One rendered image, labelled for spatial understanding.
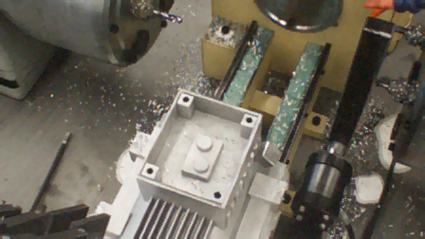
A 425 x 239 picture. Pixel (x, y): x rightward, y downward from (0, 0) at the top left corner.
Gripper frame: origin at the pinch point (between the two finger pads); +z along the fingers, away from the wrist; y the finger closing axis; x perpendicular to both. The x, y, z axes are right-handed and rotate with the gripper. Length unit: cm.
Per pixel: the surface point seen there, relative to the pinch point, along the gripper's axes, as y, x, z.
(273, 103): -7, -18, 51
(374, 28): -18.9, -26.8, 9.2
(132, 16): 14.2, -22.9, 28.9
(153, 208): -2.5, -1.5, 13.2
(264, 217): -14.2, -4.3, 17.5
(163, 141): -1.1, -8.9, 13.4
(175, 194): -5.5, -4.5, 9.3
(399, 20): -22, -40, 57
